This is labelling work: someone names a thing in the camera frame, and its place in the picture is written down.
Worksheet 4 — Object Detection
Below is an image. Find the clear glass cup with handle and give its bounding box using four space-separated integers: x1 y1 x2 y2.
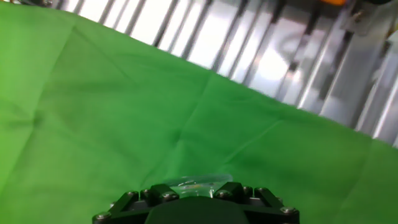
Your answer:
161 174 234 198

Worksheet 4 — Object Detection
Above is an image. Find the green cloth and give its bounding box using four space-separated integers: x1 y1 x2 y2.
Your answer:
0 1 398 224

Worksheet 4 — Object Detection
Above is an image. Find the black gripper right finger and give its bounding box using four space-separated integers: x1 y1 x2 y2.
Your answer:
213 182 301 224

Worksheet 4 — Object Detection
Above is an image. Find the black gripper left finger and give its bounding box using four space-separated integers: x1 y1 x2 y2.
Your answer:
92 183 180 224

